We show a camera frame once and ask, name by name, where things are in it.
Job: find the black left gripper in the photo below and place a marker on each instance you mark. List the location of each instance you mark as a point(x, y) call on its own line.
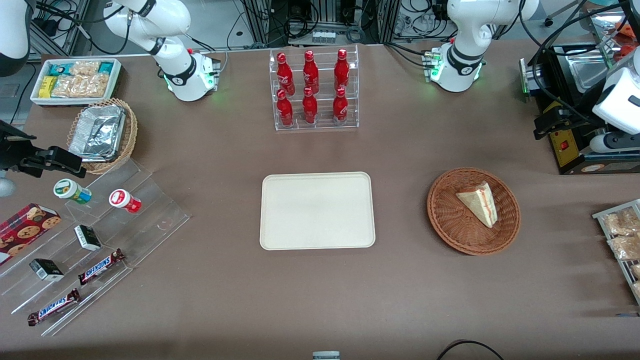
point(581, 110)

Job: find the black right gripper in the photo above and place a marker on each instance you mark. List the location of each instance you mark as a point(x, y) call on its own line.
point(11, 150)

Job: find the triangular sandwich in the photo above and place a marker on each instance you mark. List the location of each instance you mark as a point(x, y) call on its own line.
point(480, 204)

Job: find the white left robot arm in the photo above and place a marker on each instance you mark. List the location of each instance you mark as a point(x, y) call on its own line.
point(462, 62)

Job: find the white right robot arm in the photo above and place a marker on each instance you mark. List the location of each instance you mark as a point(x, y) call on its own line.
point(181, 75)

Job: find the light tan wicker basket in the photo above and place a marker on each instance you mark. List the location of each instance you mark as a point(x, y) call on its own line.
point(129, 140)

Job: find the brown round wicker basket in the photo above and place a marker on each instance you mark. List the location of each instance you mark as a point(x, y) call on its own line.
point(450, 220)

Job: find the cream plastic tray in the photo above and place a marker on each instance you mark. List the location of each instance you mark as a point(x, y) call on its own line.
point(315, 212)

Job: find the green label white-lid jar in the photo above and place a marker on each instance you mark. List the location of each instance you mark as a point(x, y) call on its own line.
point(70, 190)

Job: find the black machine with yellow panel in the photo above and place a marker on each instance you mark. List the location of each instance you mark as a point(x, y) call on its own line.
point(565, 150)

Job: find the stacked aluminium foil containers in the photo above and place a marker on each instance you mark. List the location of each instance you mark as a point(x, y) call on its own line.
point(97, 132)

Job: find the steel pan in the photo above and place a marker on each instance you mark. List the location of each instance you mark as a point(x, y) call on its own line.
point(587, 72)

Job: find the red label white-lid jar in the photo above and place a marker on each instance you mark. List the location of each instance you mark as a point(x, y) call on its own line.
point(122, 200)

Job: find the white snack bin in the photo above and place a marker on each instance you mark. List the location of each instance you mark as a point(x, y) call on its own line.
point(35, 97)

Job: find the clear rice cracker bag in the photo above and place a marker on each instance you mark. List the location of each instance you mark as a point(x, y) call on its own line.
point(85, 68)
point(82, 86)

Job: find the yellow snack packet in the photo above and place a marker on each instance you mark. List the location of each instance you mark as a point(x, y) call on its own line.
point(47, 87)

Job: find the small black carton box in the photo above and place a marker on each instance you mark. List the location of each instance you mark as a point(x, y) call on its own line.
point(87, 238)
point(46, 270)

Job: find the red chocolate chip cookie box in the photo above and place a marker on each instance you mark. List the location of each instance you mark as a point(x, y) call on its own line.
point(25, 230)

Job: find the teal snack packet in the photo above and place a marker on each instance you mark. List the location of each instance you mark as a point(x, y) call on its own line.
point(106, 67)
point(60, 69)

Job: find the clear acrylic stepped shelf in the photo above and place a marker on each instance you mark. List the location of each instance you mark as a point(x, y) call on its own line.
point(150, 220)

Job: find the Snickers chocolate bar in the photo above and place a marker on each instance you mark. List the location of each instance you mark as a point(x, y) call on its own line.
point(52, 307)
point(100, 267)

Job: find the red orange food items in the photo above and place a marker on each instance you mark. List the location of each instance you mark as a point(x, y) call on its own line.
point(629, 31)

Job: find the clear bag of brown snacks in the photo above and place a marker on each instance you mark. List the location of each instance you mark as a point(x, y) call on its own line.
point(625, 247)
point(636, 271)
point(637, 290)
point(620, 222)

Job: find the red cola bottle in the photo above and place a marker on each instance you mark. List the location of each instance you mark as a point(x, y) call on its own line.
point(340, 108)
point(311, 75)
point(310, 108)
point(285, 111)
point(285, 77)
point(342, 72)

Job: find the clear acrylic bottle rack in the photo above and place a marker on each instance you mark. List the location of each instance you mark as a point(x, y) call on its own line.
point(322, 80)

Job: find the white power strip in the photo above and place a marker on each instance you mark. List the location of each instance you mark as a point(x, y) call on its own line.
point(323, 37)

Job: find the grey device edge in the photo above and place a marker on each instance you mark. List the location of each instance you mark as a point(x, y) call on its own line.
point(326, 356)

